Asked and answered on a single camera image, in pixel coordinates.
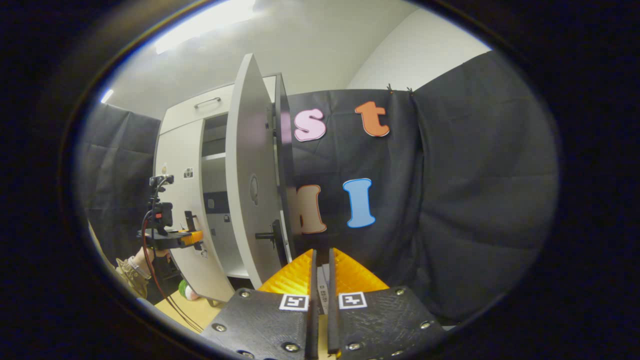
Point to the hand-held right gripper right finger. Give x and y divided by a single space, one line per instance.
332 325

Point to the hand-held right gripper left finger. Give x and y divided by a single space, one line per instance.
314 325

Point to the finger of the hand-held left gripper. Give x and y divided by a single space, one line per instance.
192 237

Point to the white double-door shoe cabinet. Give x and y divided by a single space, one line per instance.
215 180

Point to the wide white cabinet shelf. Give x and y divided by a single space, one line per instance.
214 156

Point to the white cabinet drawer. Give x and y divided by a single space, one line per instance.
185 112

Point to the green and white ball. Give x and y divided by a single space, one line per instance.
189 291

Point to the ceiling light panel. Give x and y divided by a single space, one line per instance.
200 25

